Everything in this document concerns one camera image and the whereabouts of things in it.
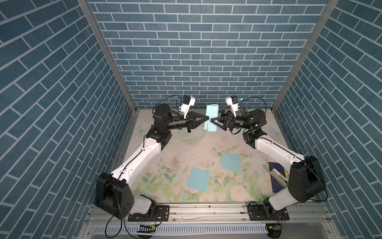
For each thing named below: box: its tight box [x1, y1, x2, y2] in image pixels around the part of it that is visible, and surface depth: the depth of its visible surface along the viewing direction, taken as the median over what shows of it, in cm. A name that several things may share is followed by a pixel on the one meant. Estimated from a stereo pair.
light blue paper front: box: [186, 167, 210, 193], surface depth 86 cm
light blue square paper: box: [203, 104, 220, 132], surface depth 64 cm
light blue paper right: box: [220, 151, 241, 173], surface depth 95 cm
